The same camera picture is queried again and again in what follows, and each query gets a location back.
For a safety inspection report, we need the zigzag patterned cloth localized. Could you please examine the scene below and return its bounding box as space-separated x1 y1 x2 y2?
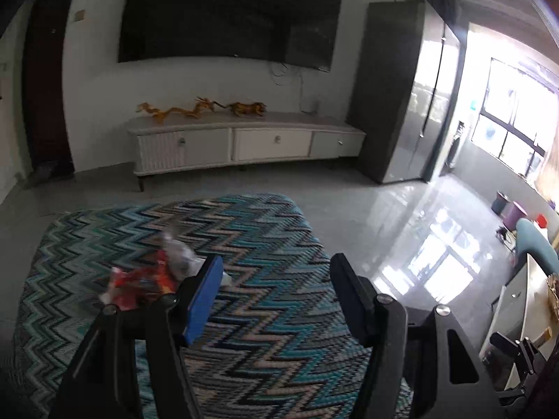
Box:
13 193 413 419

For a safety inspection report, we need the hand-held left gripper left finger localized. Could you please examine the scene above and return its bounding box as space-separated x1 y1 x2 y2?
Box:
48 254 224 419

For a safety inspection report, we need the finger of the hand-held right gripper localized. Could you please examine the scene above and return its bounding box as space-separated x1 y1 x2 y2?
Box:
489 332 536 363

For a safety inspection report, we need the white television cabinet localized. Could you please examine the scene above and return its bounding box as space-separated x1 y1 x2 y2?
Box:
126 111 366 192

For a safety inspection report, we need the white washing machine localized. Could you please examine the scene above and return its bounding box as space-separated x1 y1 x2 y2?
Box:
448 120 466 169

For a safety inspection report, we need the golden dragon figurine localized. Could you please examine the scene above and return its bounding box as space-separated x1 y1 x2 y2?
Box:
136 97 225 124

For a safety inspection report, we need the grey double-door refrigerator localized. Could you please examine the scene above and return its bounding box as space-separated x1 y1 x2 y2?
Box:
349 1 464 185

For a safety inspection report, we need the white coffee table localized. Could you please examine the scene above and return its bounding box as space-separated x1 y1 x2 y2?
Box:
478 253 559 391

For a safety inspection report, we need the grey door mat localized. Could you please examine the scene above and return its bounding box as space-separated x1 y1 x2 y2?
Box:
32 160 75 182

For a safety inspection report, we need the red snack wrapper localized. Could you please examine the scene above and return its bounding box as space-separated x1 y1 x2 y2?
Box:
100 249 180 313

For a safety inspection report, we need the teal sofa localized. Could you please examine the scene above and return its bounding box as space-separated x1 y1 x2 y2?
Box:
515 218 553 267

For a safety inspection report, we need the black wall television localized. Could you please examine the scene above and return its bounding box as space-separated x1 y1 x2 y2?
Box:
118 0 344 72

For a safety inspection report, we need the dark brown door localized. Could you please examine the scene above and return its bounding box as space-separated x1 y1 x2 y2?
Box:
22 0 77 175

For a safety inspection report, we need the golden ornament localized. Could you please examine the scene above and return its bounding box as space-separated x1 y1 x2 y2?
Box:
546 273 559 310

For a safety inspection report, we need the silver white wrapper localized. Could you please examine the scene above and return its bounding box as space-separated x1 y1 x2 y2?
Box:
159 231 206 280

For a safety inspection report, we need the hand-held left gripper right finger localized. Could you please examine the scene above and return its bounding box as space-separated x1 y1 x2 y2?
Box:
329 253 503 419

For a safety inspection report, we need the television cable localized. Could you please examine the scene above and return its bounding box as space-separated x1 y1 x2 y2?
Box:
268 61 321 112

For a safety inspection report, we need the golden tiger figurine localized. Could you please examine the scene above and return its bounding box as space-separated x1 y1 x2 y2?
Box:
227 101 268 118

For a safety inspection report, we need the purple stool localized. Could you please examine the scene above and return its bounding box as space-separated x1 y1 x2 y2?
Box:
504 201 528 232

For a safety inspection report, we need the balcony window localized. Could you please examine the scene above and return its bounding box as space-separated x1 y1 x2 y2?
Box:
472 57 559 171

